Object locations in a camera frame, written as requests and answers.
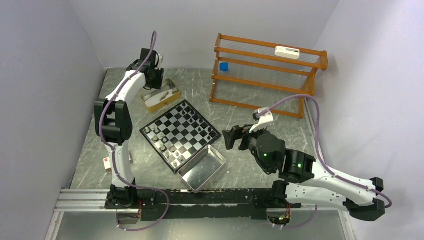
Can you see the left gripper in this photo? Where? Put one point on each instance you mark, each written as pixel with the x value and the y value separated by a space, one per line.
pixel 158 84

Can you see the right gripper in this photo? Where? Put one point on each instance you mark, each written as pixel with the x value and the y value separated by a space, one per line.
pixel 237 132

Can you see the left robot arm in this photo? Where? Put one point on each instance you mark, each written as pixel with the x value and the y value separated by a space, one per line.
pixel 113 123

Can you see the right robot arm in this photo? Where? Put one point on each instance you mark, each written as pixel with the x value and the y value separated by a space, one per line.
pixel 305 180

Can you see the gold tin of white pieces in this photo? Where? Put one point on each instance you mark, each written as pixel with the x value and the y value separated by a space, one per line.
pixel 162 97

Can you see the silver metal tin lid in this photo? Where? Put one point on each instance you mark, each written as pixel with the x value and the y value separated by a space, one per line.
pixel 202 168

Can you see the black white chessboard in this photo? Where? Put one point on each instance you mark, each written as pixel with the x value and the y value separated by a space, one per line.
pixel 187 130

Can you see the orange wooden rack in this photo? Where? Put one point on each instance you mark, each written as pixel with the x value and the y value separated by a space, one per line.
pixel 253 63

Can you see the blue cube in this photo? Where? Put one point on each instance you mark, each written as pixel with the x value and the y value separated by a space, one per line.
pixel 224 66

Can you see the white rectangular device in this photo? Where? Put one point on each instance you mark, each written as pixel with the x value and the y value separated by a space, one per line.
pixel 287 52

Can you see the small white card box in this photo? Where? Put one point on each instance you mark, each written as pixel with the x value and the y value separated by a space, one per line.
pixel 107 164

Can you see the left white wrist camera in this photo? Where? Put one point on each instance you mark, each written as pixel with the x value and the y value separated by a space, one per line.
pixel 159 60

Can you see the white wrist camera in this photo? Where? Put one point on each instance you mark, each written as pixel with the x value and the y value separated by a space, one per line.
pixel 159 60
pixel 263 117

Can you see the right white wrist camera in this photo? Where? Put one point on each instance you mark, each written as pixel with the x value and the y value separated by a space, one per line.
pixel 263 117

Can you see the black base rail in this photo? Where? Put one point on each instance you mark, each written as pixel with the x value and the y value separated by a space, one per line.
pixel 250 203

